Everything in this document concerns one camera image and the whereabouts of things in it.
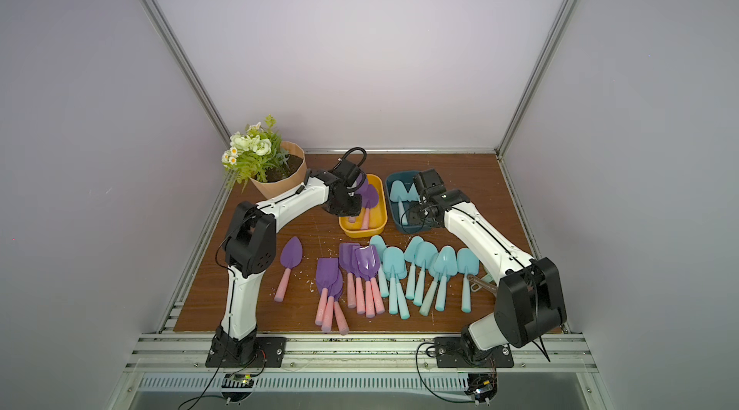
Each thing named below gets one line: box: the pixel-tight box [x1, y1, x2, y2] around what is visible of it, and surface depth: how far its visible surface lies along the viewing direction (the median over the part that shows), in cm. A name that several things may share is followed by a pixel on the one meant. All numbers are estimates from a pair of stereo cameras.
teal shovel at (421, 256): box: [413, 241, 439, 308], surface depth 90 cm
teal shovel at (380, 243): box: [369, 234, 390, 298], surface depth 92 cm
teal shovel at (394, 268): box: [382, 246, 408, 315], surface depth 89 cm
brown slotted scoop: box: [466, 273, 499, 297], surface depth 85 cm
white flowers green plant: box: [221, 113, 290, 194], surface depth 82 cm
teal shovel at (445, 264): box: [419, 245, 459, 317], surface depth 89 cm
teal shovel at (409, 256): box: [404, 235, 425, 301], surface depth 89 cm
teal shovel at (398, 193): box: [389, 179, 412, 227], surface depth 108 cm
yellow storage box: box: [337, 173, 388, 238], surface depth 96 cm
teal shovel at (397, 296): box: [388, 263, 411, 321], surface depth 82 cm
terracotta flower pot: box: [250, 141, 307, 200], surface depth 92 cm
